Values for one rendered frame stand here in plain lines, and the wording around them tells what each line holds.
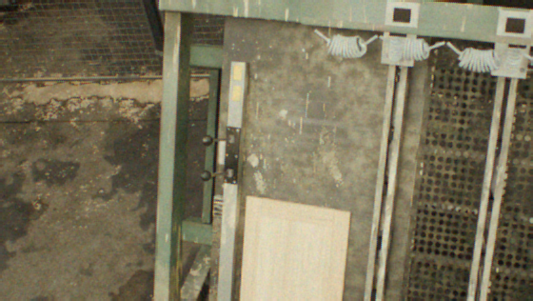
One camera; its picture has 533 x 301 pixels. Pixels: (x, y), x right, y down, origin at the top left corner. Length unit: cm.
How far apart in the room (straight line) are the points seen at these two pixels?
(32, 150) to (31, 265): 95
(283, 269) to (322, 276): 14
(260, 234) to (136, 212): 191
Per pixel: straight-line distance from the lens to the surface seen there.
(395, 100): 239
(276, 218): 258
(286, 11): 240
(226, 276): 269
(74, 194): 469
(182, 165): 272
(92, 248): 436
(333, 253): 255
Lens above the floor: 321
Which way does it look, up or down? 47 degrees down
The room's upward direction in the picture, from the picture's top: 8 degrees counter-clockwise
